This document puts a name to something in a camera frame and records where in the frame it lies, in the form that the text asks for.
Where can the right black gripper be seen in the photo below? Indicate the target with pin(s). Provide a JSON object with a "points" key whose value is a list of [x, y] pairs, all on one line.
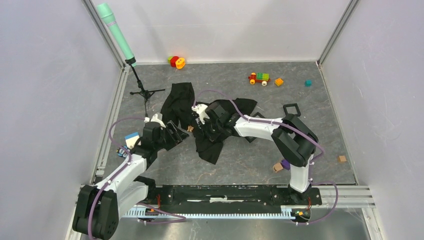
{"points": [[211, 137]]}

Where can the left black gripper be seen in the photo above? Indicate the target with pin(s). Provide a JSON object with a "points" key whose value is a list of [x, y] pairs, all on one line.
{"points": [[176, 137]]}

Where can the black t-shirt garment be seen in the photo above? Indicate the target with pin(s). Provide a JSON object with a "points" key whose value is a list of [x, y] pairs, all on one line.
{"points": [[177, 108]]}

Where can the black square display frame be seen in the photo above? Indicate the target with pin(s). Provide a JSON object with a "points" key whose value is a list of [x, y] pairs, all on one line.
{"points": [[250, 139]]}

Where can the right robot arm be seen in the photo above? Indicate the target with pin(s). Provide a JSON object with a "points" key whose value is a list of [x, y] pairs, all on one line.
{"points": [[295, 141]]}

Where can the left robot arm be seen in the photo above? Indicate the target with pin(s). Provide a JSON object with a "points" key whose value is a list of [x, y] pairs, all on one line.
{"points": [[99, 207]]}

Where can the black microphone tripod stand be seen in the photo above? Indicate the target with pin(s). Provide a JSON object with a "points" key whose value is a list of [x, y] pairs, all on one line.
{"points": [[146, 94]]}

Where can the blue white toy brick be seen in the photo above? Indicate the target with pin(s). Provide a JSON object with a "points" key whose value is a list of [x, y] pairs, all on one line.
{"points": [[132, 140]]}

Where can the blue owl toy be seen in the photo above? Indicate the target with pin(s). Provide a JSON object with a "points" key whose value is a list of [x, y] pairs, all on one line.
{"points": [[123, 152]]}

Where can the red orange green toy blocks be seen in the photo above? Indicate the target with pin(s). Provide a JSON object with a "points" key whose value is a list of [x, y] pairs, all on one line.
{"points": [[176, 62]]}

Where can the colourful toy train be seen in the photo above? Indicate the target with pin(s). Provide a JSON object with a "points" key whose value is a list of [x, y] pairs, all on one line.
{"points": [[259, 78]]}

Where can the wooden tan cube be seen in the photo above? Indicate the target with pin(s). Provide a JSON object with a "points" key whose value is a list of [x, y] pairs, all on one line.
{"points": [[277, 167]]}

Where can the purple toy brick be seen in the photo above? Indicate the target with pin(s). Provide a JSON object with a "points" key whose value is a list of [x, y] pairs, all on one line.
{"points": [[285, 164]]}

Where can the orange yellow toy brick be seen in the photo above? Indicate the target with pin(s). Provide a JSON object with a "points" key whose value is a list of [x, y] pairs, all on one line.
{"points": [[279, 82]]}

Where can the teal small cube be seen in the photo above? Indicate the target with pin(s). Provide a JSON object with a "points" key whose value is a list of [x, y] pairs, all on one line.
{"points": [[308, 83]]}

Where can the green microphone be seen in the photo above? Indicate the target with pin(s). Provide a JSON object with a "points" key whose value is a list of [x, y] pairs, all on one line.
{"points": [[107, 16]]}

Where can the small wooden cube right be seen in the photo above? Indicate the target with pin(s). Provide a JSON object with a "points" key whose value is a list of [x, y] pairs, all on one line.
{"points": [[342, 159]]}

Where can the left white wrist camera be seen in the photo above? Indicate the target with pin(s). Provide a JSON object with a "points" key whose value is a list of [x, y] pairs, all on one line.
{"points": [[157, 118]]}

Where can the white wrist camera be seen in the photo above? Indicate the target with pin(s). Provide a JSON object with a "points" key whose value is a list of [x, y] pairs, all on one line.
{"points": [[157, 118], [200, 110]]}

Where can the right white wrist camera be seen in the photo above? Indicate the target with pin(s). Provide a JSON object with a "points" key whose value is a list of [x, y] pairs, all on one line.
{"points": [[200, 110]]}

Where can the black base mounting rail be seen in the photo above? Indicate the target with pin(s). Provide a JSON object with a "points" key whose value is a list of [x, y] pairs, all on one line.
{"points": [[230, 199]]}

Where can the black square frame box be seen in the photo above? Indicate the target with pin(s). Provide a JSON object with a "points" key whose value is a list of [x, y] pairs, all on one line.
{"points": [[291, 108]]}

